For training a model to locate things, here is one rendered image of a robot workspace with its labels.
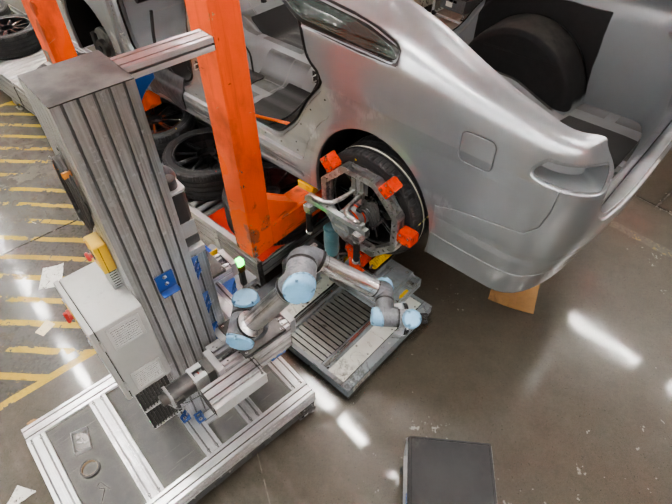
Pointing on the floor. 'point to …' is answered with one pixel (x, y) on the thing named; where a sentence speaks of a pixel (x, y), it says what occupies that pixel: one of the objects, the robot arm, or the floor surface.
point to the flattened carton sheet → (524, 301)
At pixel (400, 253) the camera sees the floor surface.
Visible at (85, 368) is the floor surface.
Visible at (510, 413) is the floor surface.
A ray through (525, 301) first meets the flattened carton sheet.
